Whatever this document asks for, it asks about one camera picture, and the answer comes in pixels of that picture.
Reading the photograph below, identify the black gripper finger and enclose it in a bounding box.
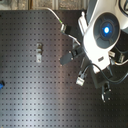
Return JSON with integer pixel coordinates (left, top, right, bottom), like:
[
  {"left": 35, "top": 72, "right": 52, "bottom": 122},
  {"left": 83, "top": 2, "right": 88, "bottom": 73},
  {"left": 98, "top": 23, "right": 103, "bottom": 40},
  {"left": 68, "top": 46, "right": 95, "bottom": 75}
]
[
  {"left": 60, "top": 53, "right": 73, "bottom": 65},
  {"left": 61, "top": 24, "right": 77, "bottom": 39}
]

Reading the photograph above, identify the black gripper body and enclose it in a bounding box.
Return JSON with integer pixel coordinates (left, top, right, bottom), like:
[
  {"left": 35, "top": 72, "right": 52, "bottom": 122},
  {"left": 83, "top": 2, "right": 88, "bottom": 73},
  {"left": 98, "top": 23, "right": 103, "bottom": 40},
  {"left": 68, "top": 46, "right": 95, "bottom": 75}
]
[{"left": 68, "top": 44, "right": 88, "bottom": 60}]

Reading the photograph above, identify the black perforated board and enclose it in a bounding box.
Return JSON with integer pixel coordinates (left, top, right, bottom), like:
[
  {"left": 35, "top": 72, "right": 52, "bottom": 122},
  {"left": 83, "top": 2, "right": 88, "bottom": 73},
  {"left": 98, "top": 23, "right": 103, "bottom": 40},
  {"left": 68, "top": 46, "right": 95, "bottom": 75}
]
[{"left": 0, "top": 10, "right": 128, "bottom": 128}]

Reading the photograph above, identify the silver cable connector plug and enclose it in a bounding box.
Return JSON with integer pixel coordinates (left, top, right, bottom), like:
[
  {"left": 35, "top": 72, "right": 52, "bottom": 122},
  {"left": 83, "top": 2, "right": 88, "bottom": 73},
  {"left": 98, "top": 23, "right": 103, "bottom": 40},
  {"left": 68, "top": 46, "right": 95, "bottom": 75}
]
[{"left": 76, "top": 76, "right": 85, "bottom": 86}]

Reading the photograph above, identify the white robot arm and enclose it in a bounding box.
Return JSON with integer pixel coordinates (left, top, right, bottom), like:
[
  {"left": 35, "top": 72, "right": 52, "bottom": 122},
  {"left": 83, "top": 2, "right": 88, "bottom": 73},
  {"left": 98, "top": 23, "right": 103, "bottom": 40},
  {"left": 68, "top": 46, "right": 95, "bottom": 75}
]
[{"left": 60, "top": 0, "right": 128, "bottom": 68}]

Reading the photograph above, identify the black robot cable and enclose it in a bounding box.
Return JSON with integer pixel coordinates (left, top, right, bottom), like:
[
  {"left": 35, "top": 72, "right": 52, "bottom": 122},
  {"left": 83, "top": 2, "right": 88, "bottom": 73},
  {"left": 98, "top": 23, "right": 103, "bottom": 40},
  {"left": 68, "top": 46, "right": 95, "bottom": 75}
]
[{"left": 80, "top": 63, "right": 128, "bottom": 84}]

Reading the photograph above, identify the white cable with connector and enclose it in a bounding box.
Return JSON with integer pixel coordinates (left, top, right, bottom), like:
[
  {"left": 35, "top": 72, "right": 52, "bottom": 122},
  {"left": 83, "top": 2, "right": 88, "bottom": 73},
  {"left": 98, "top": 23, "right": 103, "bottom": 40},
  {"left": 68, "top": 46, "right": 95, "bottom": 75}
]
[{"left": 31, "top": 7, "right": 81, "bottom": 46}]

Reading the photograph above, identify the metal cable clip fixture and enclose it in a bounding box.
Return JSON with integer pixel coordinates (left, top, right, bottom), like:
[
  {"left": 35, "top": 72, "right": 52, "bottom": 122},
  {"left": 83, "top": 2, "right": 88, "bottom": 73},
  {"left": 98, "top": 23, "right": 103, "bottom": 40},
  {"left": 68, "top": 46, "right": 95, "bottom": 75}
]
[{"left": 36, "top": 42, "right": 42, "bottom": 63}]

